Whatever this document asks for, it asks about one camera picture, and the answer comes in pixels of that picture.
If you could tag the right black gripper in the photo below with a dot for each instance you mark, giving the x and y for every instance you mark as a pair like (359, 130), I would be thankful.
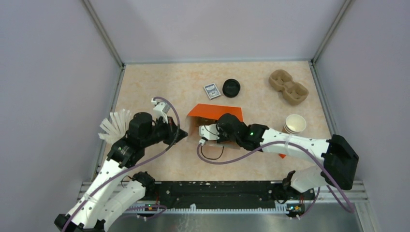
(221, 138)

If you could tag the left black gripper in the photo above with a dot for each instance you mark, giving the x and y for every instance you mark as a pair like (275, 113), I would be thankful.
(171, 128)

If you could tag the orange paper bag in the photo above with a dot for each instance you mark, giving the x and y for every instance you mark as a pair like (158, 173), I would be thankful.
(207, 114)

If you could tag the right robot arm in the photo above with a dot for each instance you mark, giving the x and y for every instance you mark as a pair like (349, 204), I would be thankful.
(335, 161)

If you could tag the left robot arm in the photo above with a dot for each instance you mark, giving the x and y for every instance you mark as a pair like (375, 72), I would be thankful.
(136, 140)

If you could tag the stack of black lids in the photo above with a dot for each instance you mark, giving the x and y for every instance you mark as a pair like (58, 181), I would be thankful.
(231, 88)

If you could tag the playing card box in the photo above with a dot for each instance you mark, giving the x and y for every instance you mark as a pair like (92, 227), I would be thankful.
(212, 91)

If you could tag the stack of brown paper cups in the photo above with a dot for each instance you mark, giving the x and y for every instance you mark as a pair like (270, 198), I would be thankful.
(294, 124)

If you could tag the white plastic stirrers bundle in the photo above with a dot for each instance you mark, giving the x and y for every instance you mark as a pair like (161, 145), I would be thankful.
(115, 126)

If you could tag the brown pulp cup carrier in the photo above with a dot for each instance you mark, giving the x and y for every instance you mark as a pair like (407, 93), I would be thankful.
(293, 92)

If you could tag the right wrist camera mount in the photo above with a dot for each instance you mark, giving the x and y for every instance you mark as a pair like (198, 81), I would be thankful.
(209, 132)

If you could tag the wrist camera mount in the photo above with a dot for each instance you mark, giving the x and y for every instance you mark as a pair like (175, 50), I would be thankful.
(161, 109)
(209, 132)

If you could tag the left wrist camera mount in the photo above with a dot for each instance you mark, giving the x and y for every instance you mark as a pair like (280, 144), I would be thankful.
(161, 109)

